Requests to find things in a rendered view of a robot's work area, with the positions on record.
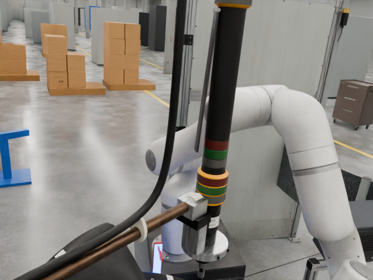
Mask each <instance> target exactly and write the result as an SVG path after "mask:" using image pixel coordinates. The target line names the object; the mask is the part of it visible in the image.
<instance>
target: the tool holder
mask: <svg viewBox="0 0 373 280"><path fill-rule="evenodd" d="M192 194H194V192H192V191H191V192H189V193H187V194H185V195H183V196H181V197H179V198H178V199H177V205H178V204H179V203H182V202H187V204H188V206H189V211H188V212H186V213H184V214H182V215H181V216H179V217H177V218H176V219H177V220H179V221H181V222H182V223H183V232H182V244H181V246H182V249H183V251H184V253H185V254H187V255H188V256H189V257H191V258H193V259H195V260H198V261H202V262H212V261H217V260H219V259H221V258H223V257H224V256H225V255H226V253H227V252H229V249H228V240H227V238H226V237H225V236H224V235H223V234H222V233H221V232H219V231H218V230H217V233H216V241H215V244H214V245H212V246H209V247H205V238H206V229H207V224H209V223H210V222H211V213H209V212H207V206H208V199H207V198H205V197H203V198H201V199H199V200H197V201H192V200H190V199H189V198H188V197H189V196H191V195H192Z"/></svg>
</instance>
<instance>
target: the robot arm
mask: <svg viewBox="0 0 373 280"><path fill-rule="evenodd" d="M208 102H209V96H208V97H207V98H206V103H205V110H204V118H203V125H202V129H201V136H200V144H199V151H198V153H196V151H195V150H194V147H195V139H196V132H197V127H198V120H197V121H196V122H195V123H194V124H192V125H191V126H189V127H187V128H184V129H182V130H180V131H177V132H176V133H175V139H174V147H173V154H172V160H171V163H170V168H169V172H168V175H171V174H175V175H173V176H172V178H171V179H170V180H168V181H167V183H166V184H165V185H164V187H163V190H162V192H161V213H162V212H164V211H166V210H168V209H170V208H172V207H174V206H176V205H177V199H178V198H179V197H181V196H183V195H185V194H187V193H189V192H191V191H192V192H195V188H196V177H197V171H198V168H199V167H201V165H202V157H203V147H204V137H205V129H206V118H207V112H208ZM261 126H274V128H275V129H276V131H277V132H278V134H280V135H281V136H282V138H283V140H284V143H285V147H286V151H287V154H288V158H289V162H290V167H291V171H292V174H293V179H294V183H295V187H296V191H297V194H298V199H299V203H300V207H301V211H302V214H303V218H304V221H305V224H306V227H307V229H308V231H309V233H310V234H311V235H312V236H313V237H314V238H316V239H317V240H318V241H319V243H320V246H321V249H322V251H323V254H324V257H325V260H326V264H327V267H328V270H329V274H330V280H373V269H371V268H370V267H368V266H367V265H366V261H365V256H364V251H363V248H362V244H361V240H360V236H359V233H358V231H357V228H356V226H355V224H354V221H353V218H352V215H351V210H350V205H349V200H348V197H347V193H346V188H345V184H344V180H343V177H342V173H341V168H340V164H339V160H338V157H337V153H336V149H335V145H334V140H333V137H332V133H331V129H330V125H329V121H328V118H327V115H326V113H325V110H324V109H323V107H322V105H321V104H320V103H319V102H318V101H317V100H316V99H315V98H314V97H312V96H310V95H308V94H306V93H303V92H299V91H295V90H291V89H288V88H287V86H284V85H262V86H250V87H238V88H236V92H235V101H234V109H233V117H232V122H231V130H230V138H231V136H232V134H233V132H236V131H240V130H243V129H248V128H254V127H261ZM165 143H166V136H165V137H163V138H160V139H158V140H156V141H155V142H153V143H152V144H151V145H150V146H149V147H148V149H147V151H146V155H145V161H146V165H147V167H148V169H149V170H150V171H151V172H152V173H154V174H156V175H158V176H159V174H160V170H161V167H162V162H163V157H164V150H165ZM182 232H183V223H182V222H181V221H179V220H177V219H174V220H172V221H170V222H168V223H166V224H165V225H163V226H161V235H159V236H157V238H156V239H155V240H154V241H153V243H152V252H153V247H154V242H163V250H162V259H163V262H167V263H172V264H182V263H188V262H191V261H193V260H195V259H193V258H191V257H189V256H188V255H187V254H185V253H184V251H183V249H182V246H181V244H182Z"/></svg>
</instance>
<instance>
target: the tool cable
mask: <svg viewBox="0 0 373 280"><path fill-rule="evenodd" d="M186 10H187V0H177V16H176V25H175V40H174V54H173V69H172V83H171V91H170V105H169V117H168V128H167V137H166V143H165V150H164V157H163V162H162V167H161V170H160V174H159V178H158V181H157V183H156V185H155V188H154V190H153V192H152V193H151V195H150V197H149V198H148V199H147V201H146V202H145V203H144V204H143V205H142V206H141V207H140V208H139V209H138V210H137V211H136V212H135V213H134V214H132V215H131V216H130V217H128V218H127V219H125V220H124V221H122V222H121V223H119V224H118V225H116V226H115V227H113V228H111V229H110V230H108V231H106V232H104V233H102V234H101V235H99V236H97V237H95V238H93V239H91V240H90V241H88V242H86V243H84V244H82V245H80V246H78V247H76V248H74V249H72V250H71V251H69V252H67V253H65V254H63V255H61V256H59V257H57V258H55V259H53V260H51V261H49V262H47V263H45V264H43V265H41V266H39V267H37V268H35V269H33V270H31V271H29V272H27V273H25V274H23V275H21V276H19V277H17V278H15V279H13V280H38V279H40V278H42V277H44V276H46V275H47V274H49V273H51V272H53V271H55V270H56V269H58V268H61V267H63V266H64V265H66V264H68V263H70V262H71V261H73V260H75V259H77V258H79V257H81V256H83V255H85V254H86V253H88V252H90V251H92V250H94V249H96V248H97V247H99V246H101V245H103V244H104V243H106V242H108V241H110V240H111V239H113V238H114V237H116V236H117V235H119V234H121V233H122V232H124V231H125V230H126V229H128V228H129V227H130V229H131V228H133V227H137V228H139V230H140V232H141V237H140V238H139V239H137V240H136V242H138V243H141V242H143V241H144V240H145V239H146V237H147V225H146V222H145V220H144V218H143V216H144V215H145V214H146V213H147V212H148V211H149V210H150V209H151V208H152V206H153V205H154V203H155V202H156V201H157V199H158V198H159V196H160V194H161V192H162V190H163V187H164V185H165V182H166V180H167V176H168V172H169V168H170V163H171V160H172V154H173V147H174V139H175V130H176V125H177V114H178V103H179V90H180V78H181V71H182V57H183V44H184V31H185V18H186Z"/></svg>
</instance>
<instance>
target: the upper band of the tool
mask: <svg viewBox="0 0 373 280"><path fill-rule="evenodd" d="M215 5H217V6H218V7H236V8H245V9H248V8H250V7H251V6H246V5H241V4H228V3H215Z"/></svg>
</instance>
